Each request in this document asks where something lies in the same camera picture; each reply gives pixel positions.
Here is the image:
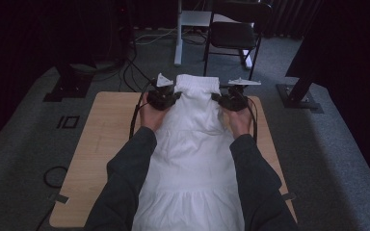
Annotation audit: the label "dark pleated curtain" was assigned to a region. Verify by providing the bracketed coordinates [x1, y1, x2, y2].
[260, 0, 323, 40]

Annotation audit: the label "black stand base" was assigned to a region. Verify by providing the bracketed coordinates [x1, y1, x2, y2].
[276, 74, 325, 115]
[42, 62, 94, 103]

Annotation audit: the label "black folding chair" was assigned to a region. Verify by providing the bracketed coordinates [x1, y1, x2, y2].
[202, 0, 274, 82]

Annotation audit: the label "person's right hand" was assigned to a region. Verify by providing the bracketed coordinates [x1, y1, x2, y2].
[222, 105, 254, 140]

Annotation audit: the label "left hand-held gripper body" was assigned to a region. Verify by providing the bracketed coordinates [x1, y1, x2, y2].
[146, 72, 178, 112]

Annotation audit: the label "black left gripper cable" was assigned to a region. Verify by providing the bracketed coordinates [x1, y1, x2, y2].
[128, 80, 158, 141]

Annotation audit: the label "black floor cables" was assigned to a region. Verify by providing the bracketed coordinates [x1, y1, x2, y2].
[118, 56, 157, 93]

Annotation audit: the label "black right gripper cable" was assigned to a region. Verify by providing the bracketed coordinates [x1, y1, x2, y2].
[245, 95, 260, 144]

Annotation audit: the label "white desk frame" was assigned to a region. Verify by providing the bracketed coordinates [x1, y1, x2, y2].
[172, 0, 254, 70]

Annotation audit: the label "grey tape piece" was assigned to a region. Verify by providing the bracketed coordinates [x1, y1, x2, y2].
[278, 192, 298, 203]
[53, 193, 70, 205]

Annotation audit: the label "dark equipment tower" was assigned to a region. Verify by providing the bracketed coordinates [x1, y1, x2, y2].
[108, 0, 137, 63]

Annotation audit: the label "white skirt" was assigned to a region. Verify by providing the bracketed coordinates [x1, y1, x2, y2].
[131, 73, 247, 231]

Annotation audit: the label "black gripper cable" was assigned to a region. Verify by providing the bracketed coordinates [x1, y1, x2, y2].
[245, 95, 260, 144]
[128, 80, 158, 141]

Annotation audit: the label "person's left hand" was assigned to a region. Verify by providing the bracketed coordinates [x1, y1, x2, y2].
[139, 92, 172, 133]

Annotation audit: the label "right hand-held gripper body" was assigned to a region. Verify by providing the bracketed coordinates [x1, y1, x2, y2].
[221, 77, 262, 113]

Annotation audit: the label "white floor cable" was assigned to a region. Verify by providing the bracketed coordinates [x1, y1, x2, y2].
[134, 27, 178, 46]

